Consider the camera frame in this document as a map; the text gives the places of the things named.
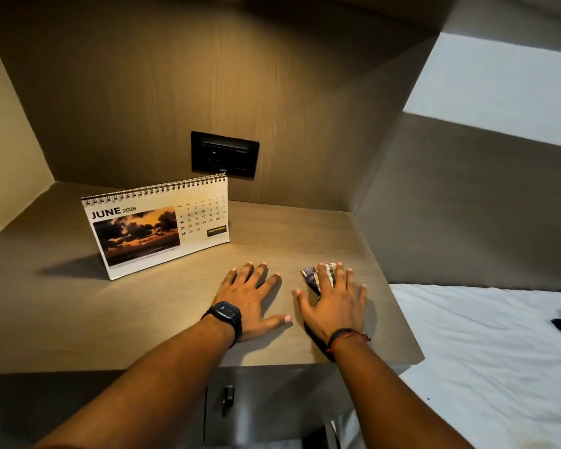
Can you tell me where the person's right hand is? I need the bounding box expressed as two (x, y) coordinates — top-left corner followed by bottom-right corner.
(295, 262), (369, 345)

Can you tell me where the person's left hand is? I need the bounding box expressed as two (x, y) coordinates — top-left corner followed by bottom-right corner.
(210, 263), (293, 343)

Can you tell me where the striped cloth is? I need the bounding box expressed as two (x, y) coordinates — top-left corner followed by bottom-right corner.
(300, 263), (338, 297)

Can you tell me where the person's left forearm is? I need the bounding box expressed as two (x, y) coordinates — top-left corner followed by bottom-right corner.
(33, 316), (237, 449)

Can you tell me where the person's right forearm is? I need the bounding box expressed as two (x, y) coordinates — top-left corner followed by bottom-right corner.
(329, 336), (474, 449)

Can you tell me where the black smartwatch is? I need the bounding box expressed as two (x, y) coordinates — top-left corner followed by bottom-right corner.
(201, 301), (243, 349)

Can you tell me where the grey cabinet door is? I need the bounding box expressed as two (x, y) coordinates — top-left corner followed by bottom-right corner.
(203, 366), (357, 447)

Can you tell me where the spiral desk calendar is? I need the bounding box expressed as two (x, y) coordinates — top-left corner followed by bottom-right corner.
(81, 174), (231, 281)

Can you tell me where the white bed sheet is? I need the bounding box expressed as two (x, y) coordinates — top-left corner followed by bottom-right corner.
(337, 283), (561, 449)

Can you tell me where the red and black thread bracelet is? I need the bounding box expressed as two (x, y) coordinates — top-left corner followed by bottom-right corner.
(326, 328), (371, 354)

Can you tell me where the black wall socket panel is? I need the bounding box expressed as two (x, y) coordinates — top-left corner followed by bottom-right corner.
(191, 131), (260, 179)

